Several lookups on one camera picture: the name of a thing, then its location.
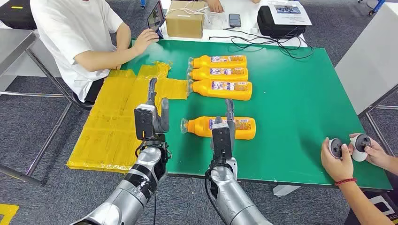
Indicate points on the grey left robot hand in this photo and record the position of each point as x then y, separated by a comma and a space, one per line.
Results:
164, 122

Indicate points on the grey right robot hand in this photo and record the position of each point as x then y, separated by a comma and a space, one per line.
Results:
230, 108

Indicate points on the orange detergent bottle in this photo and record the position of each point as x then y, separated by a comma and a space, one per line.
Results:
202, 61
199, 126
224, 94
202, 74

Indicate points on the white handheld controller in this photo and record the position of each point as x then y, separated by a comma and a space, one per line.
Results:
335, 148
360, 146

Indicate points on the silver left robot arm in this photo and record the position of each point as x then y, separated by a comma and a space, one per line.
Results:
133, 189

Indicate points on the yellow taped mat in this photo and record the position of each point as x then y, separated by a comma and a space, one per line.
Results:
108, 124

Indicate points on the white power adapter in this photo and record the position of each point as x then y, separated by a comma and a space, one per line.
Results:
254, 30

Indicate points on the black stool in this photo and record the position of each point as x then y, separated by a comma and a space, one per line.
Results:
82, 104

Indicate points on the black smartphone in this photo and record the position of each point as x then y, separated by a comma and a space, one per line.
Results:
235, 20

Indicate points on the black carrying case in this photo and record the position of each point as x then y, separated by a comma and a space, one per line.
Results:
17, 17
273, 29

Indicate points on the brown cardboard box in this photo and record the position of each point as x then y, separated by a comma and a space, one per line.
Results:
185, 24

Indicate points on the white table foot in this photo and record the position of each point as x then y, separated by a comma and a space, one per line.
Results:
286, 190

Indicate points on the black tablet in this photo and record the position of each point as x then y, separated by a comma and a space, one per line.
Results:
156, 17

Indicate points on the printed paper sheet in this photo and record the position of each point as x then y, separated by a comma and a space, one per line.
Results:
289, 14

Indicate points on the blue metal leg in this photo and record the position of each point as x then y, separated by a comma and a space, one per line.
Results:
142, 3

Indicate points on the white side table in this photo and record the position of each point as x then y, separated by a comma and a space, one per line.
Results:
367, 62

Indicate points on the grey metal bench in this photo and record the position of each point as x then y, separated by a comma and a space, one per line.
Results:
14, 43

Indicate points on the yellow floor marker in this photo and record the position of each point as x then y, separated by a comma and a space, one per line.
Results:
7, 212

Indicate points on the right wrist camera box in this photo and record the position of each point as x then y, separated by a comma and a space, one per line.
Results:
221, 139

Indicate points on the blue metal rack frame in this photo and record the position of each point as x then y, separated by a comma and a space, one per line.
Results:
376, 6

